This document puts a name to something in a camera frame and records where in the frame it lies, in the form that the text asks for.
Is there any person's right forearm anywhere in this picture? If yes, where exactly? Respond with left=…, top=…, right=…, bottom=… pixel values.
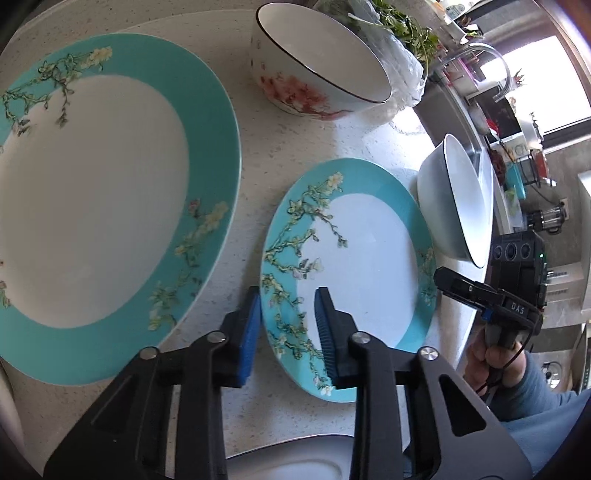
left=489, top=355, right=591, bottom=476

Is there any plastic bag of green vegetables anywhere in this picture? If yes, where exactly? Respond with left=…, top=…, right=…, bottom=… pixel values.
left=314, top=0, right=441, bottom=123

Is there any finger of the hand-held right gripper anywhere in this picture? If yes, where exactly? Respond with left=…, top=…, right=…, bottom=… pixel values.
left=433, top=267, right=502, bottom=319

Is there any person's right hand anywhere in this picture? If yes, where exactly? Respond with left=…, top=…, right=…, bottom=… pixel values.
left=464, top=329, right=527, bottom=393

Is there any large teal floral plate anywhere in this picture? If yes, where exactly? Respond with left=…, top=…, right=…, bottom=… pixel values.
left=0, top=33, right=242, bottom=386

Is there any teal container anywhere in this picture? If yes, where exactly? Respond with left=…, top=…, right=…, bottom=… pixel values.
left=505, top=161, right=527, bottom=200

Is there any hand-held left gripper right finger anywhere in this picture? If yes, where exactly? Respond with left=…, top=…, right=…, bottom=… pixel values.
left=314, top=286, right=534, bottom=480

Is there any steel sink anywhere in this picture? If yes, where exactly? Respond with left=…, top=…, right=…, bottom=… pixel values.
left=418, top=83, right=495, bottom=185

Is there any window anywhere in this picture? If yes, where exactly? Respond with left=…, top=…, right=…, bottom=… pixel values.
left=480, top=34, right=578, bottom=134

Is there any black blender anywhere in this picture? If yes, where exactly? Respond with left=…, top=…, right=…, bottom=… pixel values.
left=526, top=205, right=566, bottom=236

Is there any plain white bowl dark rim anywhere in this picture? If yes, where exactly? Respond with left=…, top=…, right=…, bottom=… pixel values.
left=417, top=134, right=494, bottom=269

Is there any white bowl with red flowers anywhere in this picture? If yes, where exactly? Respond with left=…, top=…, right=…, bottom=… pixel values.
left=249, top=2, right=393, bottom=120

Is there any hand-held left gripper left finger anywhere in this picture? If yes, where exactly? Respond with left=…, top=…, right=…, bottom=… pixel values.
left=44, top=286, right=262, bottom=480

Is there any small teal floral plate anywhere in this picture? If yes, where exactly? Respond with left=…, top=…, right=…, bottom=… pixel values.
left=260, top=158, right=438, bottom=403

